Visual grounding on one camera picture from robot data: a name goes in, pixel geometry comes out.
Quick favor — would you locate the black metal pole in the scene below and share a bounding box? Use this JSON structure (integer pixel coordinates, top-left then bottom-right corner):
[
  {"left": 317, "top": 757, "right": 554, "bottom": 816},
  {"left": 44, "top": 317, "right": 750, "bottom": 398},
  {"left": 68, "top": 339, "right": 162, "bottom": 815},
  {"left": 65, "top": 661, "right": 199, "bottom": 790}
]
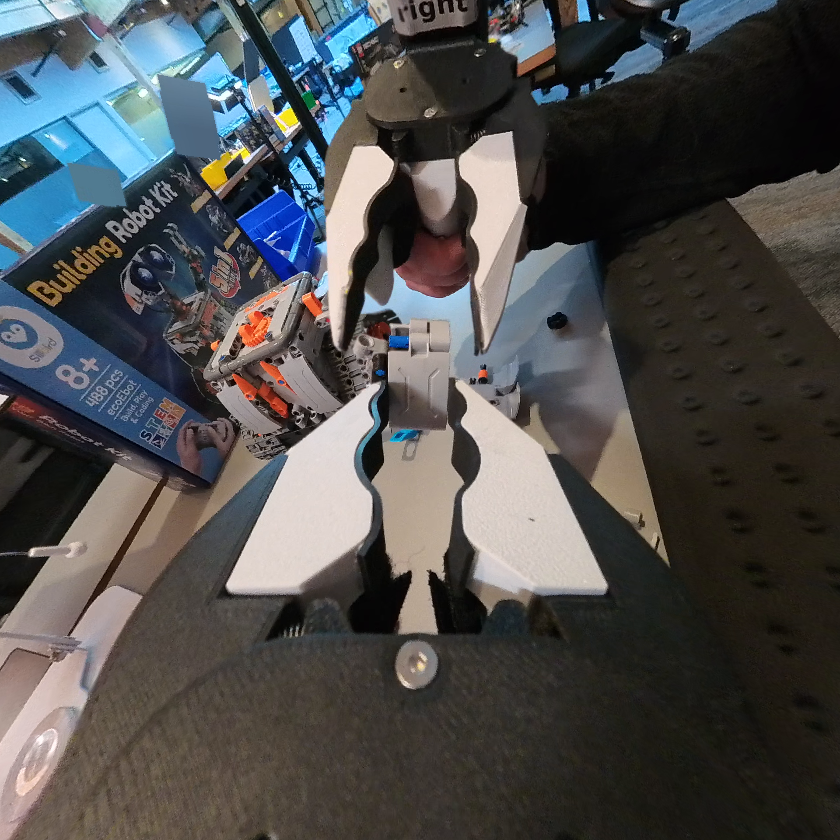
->
[{"left": 217, "top": 0, "right": 329, "bottom": 165}]

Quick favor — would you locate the grey orange tracked toy robot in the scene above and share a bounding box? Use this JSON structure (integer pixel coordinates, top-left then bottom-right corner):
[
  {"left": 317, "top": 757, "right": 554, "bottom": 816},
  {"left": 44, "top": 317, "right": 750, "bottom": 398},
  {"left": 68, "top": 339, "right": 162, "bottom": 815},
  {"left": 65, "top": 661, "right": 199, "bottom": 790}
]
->
[{"left": 204, "top": 273, "right": 388, "bottom": 458}]

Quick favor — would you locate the small grey orange toy part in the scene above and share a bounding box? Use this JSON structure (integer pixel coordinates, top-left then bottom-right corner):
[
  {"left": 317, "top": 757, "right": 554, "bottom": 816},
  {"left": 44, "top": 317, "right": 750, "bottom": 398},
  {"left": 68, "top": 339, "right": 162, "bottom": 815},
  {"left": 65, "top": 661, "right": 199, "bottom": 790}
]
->
[{"left": 460, "top": 361, "right": 522, "bottom": 424}]

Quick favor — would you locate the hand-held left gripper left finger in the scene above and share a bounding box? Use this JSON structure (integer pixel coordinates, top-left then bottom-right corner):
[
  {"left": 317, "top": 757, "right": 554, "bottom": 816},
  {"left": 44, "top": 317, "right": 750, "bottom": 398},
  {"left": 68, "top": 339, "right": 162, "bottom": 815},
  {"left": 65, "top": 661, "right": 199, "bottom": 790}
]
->
[{"left": 226, "top": 388, "right": 391, "bottom": 618}]

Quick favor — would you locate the blue robot kit box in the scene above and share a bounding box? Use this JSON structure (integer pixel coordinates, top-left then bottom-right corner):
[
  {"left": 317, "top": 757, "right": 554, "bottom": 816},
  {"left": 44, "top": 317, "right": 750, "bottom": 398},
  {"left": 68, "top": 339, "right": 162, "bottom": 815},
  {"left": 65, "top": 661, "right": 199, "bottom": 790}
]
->
[{"left": 0, "top": 155, "right": 313, "bottom": 489}]

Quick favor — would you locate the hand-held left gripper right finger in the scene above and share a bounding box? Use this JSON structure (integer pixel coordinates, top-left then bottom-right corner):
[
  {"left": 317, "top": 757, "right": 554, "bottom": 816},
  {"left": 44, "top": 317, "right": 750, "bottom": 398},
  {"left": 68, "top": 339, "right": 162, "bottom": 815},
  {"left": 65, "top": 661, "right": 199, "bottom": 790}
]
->
[{"left": 451, "top": 381, "right": 610, "bottom": 618}]

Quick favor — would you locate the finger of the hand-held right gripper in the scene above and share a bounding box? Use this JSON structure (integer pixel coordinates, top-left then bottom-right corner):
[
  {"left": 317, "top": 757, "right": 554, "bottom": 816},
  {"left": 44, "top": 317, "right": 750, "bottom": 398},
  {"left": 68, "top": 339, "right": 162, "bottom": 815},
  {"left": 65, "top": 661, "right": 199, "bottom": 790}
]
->
[
  {"left": 325, "top": 138, "right": 418, "bottom": 353},
  {"left": 453, "top": 129, "right": 531, "bottom": 355}
]

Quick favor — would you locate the blue toy wrench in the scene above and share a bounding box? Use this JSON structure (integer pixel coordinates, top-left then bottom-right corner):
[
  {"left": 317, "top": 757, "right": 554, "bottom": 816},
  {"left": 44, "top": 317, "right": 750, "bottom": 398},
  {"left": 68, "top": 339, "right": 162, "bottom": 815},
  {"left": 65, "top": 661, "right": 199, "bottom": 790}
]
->
[{"left": 355, "top": 401, "right": 424, "bottom": 460}]

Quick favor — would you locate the black office chair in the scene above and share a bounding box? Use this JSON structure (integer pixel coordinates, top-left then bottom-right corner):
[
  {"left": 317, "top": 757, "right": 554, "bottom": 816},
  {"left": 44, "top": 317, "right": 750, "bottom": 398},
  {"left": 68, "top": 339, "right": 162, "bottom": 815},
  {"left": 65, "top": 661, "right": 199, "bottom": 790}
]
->
[{"left": 552, "top": 0, "right": 693, "bottom": 95}]

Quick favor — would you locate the blue plastic bin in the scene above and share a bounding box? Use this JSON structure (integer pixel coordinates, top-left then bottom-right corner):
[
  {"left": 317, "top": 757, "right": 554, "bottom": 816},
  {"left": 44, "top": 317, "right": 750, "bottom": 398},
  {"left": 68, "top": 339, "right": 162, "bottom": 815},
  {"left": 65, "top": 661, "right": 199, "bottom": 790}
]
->
[{"left": 237, "top": 184, "right": 324, "bottom": 273}]

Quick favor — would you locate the person's right hand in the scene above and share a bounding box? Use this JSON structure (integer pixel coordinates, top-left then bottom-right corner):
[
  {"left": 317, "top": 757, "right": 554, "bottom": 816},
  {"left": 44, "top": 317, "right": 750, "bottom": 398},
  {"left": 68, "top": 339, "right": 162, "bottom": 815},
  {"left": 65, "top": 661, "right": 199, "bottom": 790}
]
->
[{"left": 394, "top": 226, "right": 476, "bottom": 300}]

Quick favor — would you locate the yellow plastic bin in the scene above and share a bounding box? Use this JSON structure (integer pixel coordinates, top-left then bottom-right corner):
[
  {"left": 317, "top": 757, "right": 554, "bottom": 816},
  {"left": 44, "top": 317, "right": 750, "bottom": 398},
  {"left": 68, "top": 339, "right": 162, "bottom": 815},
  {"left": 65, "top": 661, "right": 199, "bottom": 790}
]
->
[{"left": 197, "top": 147, "right": 250, "bottom": 179}]

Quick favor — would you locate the white book stand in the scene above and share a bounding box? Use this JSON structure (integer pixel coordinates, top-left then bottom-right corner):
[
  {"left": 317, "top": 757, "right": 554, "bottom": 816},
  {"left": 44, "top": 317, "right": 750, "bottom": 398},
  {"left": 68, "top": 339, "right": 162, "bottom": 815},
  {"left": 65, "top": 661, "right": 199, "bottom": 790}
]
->
[{"left": 0, "top": 539, "right": 145, "bottom": 821}]

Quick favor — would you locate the black perforated mat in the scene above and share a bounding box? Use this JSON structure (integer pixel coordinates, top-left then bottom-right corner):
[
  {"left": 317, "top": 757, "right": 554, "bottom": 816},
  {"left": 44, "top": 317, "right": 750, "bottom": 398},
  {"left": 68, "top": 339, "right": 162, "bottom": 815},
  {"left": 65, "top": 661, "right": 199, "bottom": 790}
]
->
[{"left": 598, "top": 197, "right": 840, "bottom": 840}]

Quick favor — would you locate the light grey toy block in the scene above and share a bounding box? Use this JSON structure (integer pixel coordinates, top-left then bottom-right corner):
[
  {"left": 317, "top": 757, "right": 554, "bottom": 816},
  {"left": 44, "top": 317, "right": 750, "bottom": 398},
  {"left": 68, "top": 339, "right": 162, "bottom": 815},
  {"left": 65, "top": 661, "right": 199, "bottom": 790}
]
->
[{"left": 381, "top": 315, "right": 460, "bottom": 439}]

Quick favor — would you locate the person's right forearm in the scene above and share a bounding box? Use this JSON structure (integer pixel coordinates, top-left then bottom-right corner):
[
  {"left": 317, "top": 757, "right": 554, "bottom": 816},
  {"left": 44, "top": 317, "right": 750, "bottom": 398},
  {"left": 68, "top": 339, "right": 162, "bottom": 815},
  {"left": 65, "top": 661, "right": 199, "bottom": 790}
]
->
[{"left": 525, "top": 0, "right": 840, "bottom": 253}]

